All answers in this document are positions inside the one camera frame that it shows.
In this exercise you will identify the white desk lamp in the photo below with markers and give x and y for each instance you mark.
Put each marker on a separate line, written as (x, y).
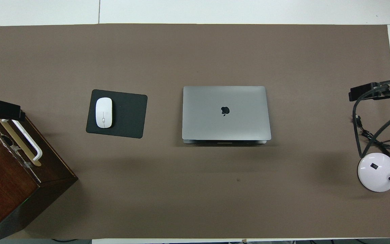
(376, 173)

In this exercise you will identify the grey aluminium laptop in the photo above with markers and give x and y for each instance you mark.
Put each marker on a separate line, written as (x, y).
(208, 115)

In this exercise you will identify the white computer mouse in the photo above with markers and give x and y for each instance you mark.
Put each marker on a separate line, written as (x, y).
(104, 112)

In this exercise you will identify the dark brown wooden box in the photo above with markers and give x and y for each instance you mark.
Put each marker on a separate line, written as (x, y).
(5, 176)

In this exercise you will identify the brown table mat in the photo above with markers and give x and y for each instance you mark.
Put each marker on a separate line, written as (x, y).
(195, 203)

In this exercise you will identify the black mouse pad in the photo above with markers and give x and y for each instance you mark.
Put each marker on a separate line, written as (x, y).
(127, 115)

